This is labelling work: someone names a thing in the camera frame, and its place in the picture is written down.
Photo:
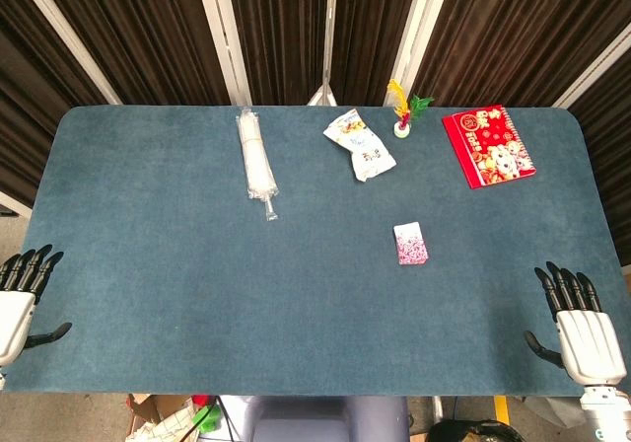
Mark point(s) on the green plastic object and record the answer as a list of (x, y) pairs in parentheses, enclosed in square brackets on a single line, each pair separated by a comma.
[(206, 419)]

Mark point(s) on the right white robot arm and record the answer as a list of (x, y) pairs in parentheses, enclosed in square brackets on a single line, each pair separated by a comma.
[(606, 412)]

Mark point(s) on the small stack of red-patterned cards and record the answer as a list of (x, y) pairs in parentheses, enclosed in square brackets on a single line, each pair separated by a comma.
[(410, 243)]

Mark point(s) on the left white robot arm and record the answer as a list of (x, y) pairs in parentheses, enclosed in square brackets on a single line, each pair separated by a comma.
[(1, 380)]

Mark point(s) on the crumpled white snack bag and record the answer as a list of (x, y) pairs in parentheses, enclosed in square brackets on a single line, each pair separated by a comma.
[(362, 148)]

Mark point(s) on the red spiral calendar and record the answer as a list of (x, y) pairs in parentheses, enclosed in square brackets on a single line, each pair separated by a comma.
[(488, 148)]

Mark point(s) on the cardboard box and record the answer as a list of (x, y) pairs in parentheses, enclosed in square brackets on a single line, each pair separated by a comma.
[(148, 405)]

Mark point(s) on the clear wrapped straw bundle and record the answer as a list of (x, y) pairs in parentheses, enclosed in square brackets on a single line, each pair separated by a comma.
[(256, 156)]

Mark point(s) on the white frame post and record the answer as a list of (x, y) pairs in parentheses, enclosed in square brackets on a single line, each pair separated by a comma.
[(64, 32), (222, 32), (329, 27), (419, 32), (12, 204), (591, 74)]

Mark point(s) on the blue felt table cover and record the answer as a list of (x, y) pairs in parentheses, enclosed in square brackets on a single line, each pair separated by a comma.
[(296, 289)]

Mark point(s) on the feather shuttlecock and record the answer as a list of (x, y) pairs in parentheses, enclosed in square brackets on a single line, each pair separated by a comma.
[(402, 130)]

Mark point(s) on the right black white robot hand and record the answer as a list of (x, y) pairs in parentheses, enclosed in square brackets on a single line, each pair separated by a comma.
[(589, 343)]

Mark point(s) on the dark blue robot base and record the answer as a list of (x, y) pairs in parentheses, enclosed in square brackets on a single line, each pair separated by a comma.
[(325, 419)]

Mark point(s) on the black bag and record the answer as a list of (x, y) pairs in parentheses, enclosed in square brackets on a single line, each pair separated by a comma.
[(473, 433)]

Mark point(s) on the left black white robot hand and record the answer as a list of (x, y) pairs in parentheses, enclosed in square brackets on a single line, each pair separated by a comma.
[(15, 314)]

